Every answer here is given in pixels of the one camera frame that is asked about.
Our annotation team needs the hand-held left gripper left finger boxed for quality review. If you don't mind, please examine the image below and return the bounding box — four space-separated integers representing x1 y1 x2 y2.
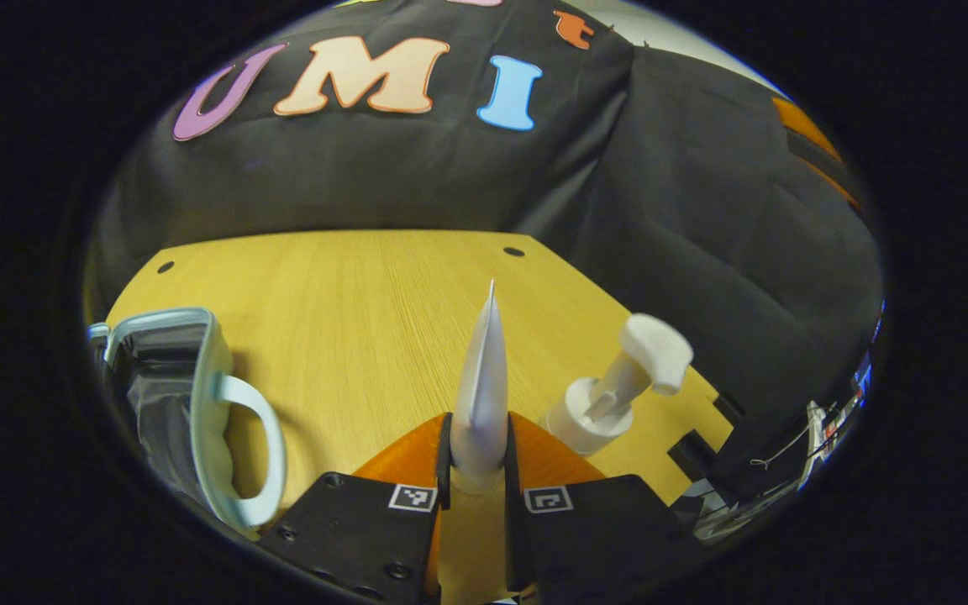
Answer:
255 410 455 605

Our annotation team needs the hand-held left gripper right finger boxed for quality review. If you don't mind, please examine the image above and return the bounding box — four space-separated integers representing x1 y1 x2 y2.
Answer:
503 410 708 605

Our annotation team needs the white pump bottle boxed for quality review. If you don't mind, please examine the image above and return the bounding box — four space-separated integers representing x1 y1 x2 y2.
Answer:
541 313 695 457

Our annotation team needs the white squeeze tube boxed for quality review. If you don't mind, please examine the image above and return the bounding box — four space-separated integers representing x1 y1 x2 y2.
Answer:
436 279 510 605

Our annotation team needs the black backdrop cloth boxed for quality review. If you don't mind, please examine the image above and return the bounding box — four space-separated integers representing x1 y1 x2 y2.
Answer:
85 0 884 421

